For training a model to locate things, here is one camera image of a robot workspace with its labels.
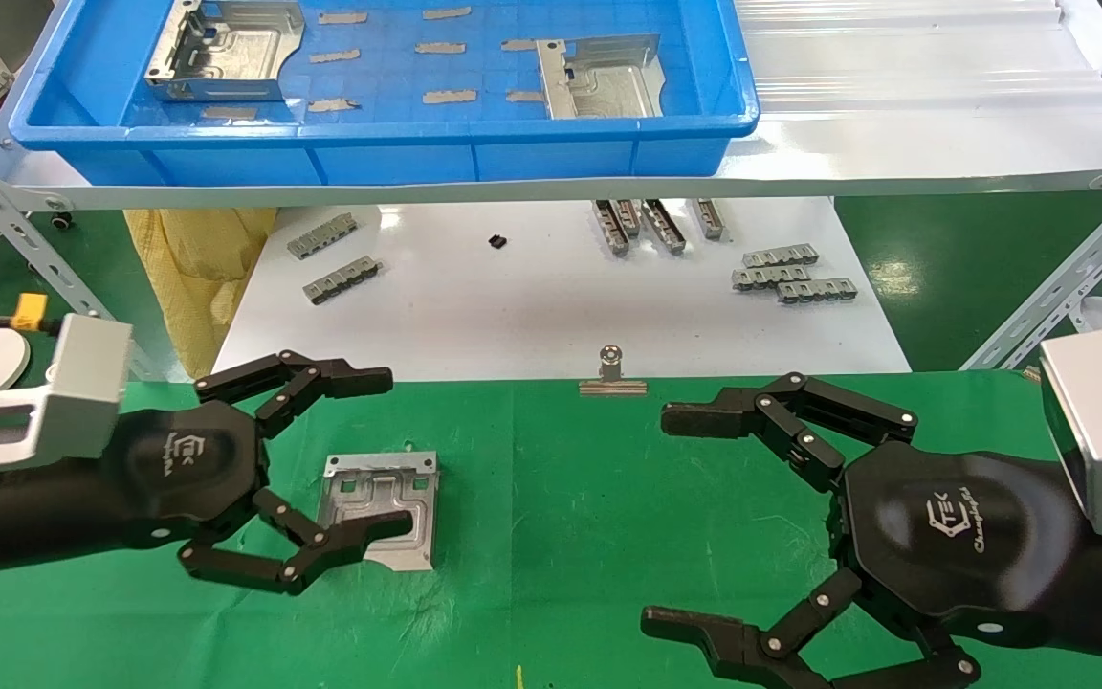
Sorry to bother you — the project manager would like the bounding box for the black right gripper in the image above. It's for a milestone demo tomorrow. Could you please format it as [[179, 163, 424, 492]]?
[[640, 373, 1086, 689]]

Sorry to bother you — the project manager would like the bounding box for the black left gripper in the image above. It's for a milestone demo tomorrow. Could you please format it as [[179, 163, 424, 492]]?
[[99, 350, 416, 597]]

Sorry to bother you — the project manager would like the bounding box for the silver sheet metal bracket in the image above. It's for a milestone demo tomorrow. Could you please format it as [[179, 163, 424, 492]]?
[[318, 451, 441, 573], [536, 33, 664, 121], [143, 0, 306, 103]]

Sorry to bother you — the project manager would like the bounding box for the green cloth mat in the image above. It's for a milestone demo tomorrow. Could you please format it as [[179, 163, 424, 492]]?
[[0, 371, 1102, 689]]

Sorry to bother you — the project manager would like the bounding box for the silver binder clip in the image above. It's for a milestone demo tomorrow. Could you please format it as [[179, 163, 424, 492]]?
[[578, 344, 649, 397]]

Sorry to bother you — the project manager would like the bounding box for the yellow woven bag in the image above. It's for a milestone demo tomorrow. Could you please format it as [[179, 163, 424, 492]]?
[[123, 206, 278, 384]]

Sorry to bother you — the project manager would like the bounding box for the blue plastic bin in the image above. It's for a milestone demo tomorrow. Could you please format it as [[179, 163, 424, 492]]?
[[8, 0, 761, 189]]

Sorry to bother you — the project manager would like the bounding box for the white metal shelf rack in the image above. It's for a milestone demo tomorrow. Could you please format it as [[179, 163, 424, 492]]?
[[0, 0, 1102, 384]]

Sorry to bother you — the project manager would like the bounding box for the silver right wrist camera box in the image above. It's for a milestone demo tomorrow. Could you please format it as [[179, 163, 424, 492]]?
[[1038, 323, 1102, 538]]

